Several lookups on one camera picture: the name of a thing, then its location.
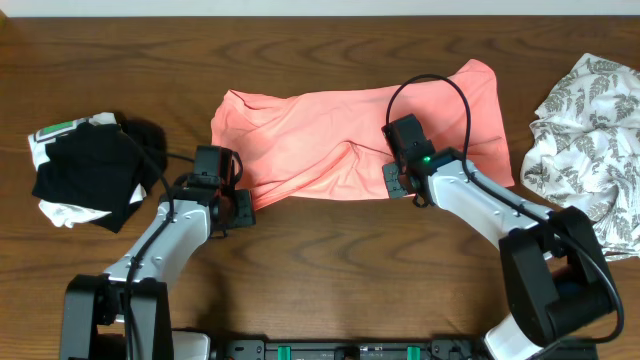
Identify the white fern print cloth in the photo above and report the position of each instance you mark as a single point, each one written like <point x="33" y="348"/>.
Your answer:
<point x="586" y="151"/>

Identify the black folded garment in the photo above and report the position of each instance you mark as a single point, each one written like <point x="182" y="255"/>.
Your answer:
<point x="95" y="170"/>

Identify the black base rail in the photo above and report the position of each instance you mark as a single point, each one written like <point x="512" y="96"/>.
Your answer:
<point x="375" y="350"/>

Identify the white garment with green print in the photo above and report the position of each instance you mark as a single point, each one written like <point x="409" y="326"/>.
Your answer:
<point x="60" y="215"/>

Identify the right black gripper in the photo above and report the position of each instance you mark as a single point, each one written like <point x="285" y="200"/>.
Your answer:
<point x="393" y="189"/>

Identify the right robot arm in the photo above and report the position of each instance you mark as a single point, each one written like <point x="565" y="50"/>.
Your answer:
<point x="561" y="296"/>

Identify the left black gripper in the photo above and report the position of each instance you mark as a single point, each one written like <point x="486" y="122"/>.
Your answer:
<point x="246" y="214"/>

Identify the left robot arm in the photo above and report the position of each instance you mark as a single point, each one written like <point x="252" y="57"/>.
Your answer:
<point x="124" y="313"/>

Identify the pink t-shirt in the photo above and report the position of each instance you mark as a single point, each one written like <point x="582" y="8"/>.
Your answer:
<point x="329" y="145"/>

